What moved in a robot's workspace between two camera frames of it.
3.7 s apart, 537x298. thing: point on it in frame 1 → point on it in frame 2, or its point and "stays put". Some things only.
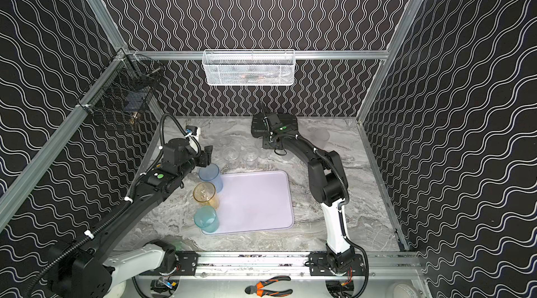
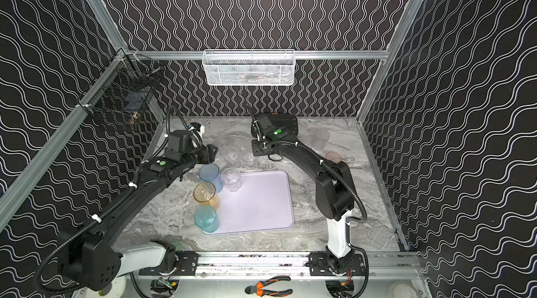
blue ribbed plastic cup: (211, 173) stays put
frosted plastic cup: (321, 136) stays put
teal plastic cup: (206, 218) stays put
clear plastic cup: (250, 157) → (231, 154)
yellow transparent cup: (205, 194) stays put
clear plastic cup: (231, 154) → (231, 178)
